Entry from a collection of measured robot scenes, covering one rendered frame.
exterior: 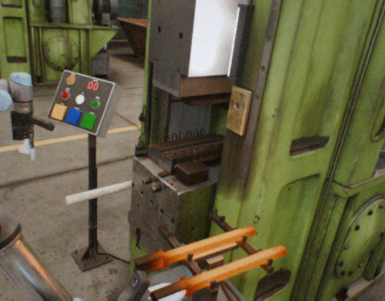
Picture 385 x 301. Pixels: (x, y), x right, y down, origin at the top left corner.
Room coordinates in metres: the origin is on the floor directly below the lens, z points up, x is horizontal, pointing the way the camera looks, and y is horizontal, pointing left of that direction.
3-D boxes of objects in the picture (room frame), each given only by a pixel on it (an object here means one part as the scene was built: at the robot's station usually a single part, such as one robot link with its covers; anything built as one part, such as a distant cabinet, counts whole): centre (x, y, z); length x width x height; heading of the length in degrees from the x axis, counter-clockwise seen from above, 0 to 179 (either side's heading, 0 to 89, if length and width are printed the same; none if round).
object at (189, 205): (1.60, -0.06, 0.69); 0.56 x 0.38 x 0.45; 130
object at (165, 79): (1.63, -0.02, 1.32); 0.42 x 0.20 x 0.10; 130
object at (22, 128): (1.41, 0.71, 1.07); 0.09 x 0.08 x 0.12; 118
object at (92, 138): (1.87, 0.56, 0.54); 0.04 x 0.04 x 1.08; 40
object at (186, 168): (1.40, -0.02, 0.95); 0.12 x 0.08 x 0.06; 130
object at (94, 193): (1.70, 0.43, 0.62); 0.44 x 0.05 x 0.05; 130
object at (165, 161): (1.63, -0.02, 0.96); 0.42 x 0.20 x 0.09; 130
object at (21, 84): (1.41, 0.71, 1.23); 0.09 x 0.08 x 0.11; 125
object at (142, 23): (8.60, 1.00, 0.43); 1.89 x 1.20 x 0.85; 43
